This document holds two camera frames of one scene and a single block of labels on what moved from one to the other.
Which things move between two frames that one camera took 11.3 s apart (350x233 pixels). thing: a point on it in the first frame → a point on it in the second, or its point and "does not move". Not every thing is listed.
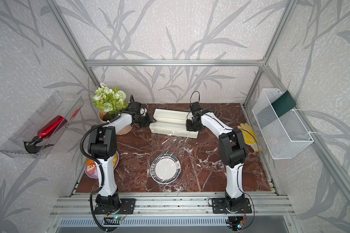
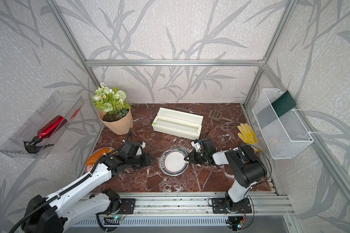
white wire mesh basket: x=286 y=135 does not move
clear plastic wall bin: x=40 y=131 does not move
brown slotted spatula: x=218 y=113 does not move
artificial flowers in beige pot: x=110 y=104 does not move
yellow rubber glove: x=250 y=137 does not move
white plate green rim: x=165 y=169 → x=172 y=162
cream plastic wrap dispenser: x=171 y=123 does not move
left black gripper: x=149 y=120 → x=150 y=161
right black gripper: x=188 y=127 → x=192 y=158
